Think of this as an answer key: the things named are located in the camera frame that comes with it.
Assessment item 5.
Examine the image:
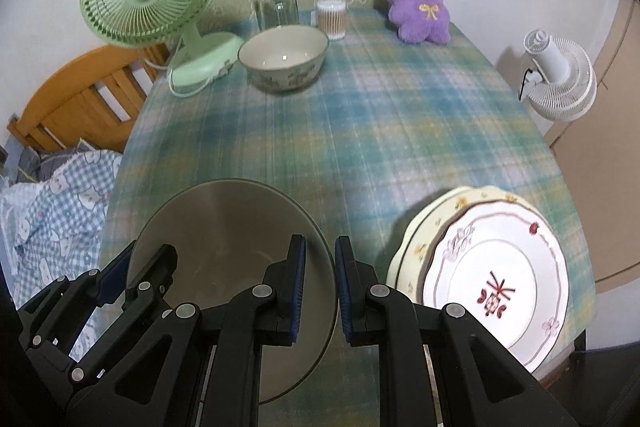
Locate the white plate with red pattern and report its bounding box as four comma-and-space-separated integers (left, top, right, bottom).
422, 200, 570, 373

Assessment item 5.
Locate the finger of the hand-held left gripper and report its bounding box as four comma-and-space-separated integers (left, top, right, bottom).
17, 252, 136, 349
67, 245, 179, 388

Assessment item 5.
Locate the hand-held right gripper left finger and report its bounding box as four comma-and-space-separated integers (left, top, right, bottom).
67, 234, 307, 427

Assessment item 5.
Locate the beige door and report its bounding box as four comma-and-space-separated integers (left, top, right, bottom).
542, 0, 640, 293

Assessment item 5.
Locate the white fan cable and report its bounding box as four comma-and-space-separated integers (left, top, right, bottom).
145, 57, 236, 98

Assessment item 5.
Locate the scalloped cream yellow-flower plate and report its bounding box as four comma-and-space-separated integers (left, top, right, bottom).
400, 189, 536, 303

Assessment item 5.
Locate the cotton swab container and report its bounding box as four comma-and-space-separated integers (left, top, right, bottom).
315, 0, 349, 42

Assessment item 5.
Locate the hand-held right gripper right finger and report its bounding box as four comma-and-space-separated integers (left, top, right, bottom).
335, 236, 571, 427

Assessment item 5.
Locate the white standing fan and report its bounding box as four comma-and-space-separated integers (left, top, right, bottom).
517, 28, 598, 122

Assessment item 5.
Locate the glass jar with brown lid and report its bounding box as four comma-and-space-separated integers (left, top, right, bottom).
250, 0, 300, 32

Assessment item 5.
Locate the floral ceramic bowl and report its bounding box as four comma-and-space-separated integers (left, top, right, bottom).
238, 26, 330, 95
127, 178, 337, 405

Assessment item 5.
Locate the blue checkered blanket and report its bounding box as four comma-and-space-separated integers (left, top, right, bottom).
0, 142, 123, 358

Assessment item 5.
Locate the large cream yellow-flower plate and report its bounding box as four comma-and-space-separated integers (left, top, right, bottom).
385, 184, 541, 308

